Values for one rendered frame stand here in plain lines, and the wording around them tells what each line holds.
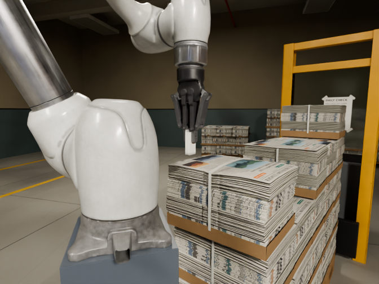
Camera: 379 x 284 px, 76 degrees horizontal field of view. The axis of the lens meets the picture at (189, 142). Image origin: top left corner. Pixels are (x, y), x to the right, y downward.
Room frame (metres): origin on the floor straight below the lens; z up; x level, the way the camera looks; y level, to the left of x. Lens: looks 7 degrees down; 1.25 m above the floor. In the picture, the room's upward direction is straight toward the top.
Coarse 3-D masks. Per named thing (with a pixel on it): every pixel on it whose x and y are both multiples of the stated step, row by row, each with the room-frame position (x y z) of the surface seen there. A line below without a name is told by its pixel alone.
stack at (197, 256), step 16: (304, 208) 1.00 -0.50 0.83; (320, 208) 1.26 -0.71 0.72; (304, 224) 1.00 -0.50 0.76; (176, 240) 0.89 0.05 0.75; (192, 240) 0.83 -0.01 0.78; (208, 240) 0.79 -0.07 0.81; (288, 240) 0.79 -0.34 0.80; (304, 240) 0.99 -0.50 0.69; (320, 240) 1.25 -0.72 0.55; (192, 256) 0.83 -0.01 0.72; (208, 256) 0.79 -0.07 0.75; (224, 256) 0.74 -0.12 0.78; (240, 256) 0.71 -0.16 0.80; (272, 256) 0.68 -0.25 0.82; (288, 256) 0.80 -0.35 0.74; (320, 256) 1.30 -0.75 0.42; (192, 272) 0.83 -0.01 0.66; (208, 272) 0.78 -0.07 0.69; (224, 272) 0.74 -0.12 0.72; (240, 272) 0.71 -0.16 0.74; (256, 272) 0.67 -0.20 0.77; (272, 272) 0.68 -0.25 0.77; (288, 272) 0.82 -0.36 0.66; (304, 272) 0.99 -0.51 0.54; (320, 272) 1.31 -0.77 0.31
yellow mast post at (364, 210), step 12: (372, 48) 1.90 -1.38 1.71; (372, 60) 1.90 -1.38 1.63; (372, 72) 1.89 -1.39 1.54; (372, 84) 1.89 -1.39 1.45; (372, 96) 1.88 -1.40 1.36; (372, 108) 1.88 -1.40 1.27; (372, 120) 1.87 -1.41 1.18; (372, 132) 1.87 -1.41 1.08; (372, 144) 1.86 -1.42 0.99; (372, 156) 1.86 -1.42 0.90; (372, 168) 1.85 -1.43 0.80; (360, 180) 1.90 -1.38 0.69; (372, 180) 1.85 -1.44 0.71; (360, 192) 1.89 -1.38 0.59; (372, 192) 1.85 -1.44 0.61; (360, 204) 1.89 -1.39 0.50; (360, 216) 1.88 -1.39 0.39; (360, 228) 1.88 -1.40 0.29; (360, 240) 1.87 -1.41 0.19; (360, 252) 1.87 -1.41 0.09
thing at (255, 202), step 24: (240, 168) 0.79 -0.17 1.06; (264, 168) 0.78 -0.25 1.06; (288, 168) 0.79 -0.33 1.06; (240, 192) 0.68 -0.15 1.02; (264, 192) 0.64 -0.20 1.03; (288, 192) 0.79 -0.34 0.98; (240, 216) 0.67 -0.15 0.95; (264, 216) 0.63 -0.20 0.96; (288, 216) 0.80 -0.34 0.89; (264, 240) 0.63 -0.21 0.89
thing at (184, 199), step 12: (204, 156) 1.01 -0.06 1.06; (216, 156) 1.01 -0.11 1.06; (228, 156) 1.01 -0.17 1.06; (180, 168) 0.82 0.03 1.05; (192, 168) 0.79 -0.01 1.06; (204, 168) 0.79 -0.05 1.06; (168, 180) 0.86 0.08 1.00; (180, 180) 0.82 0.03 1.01; (192, 180) 0.79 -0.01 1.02; (168, 192) 0.86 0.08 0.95; (180, 192) 0.82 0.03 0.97; (192, 192) 0.79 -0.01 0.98; (168, 204) 0.85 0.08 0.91; (180, 204) 0.81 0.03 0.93; (192, 204) 0.78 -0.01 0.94; (180, 216) 0.82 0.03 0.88; (192, 216) 0.78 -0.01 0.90
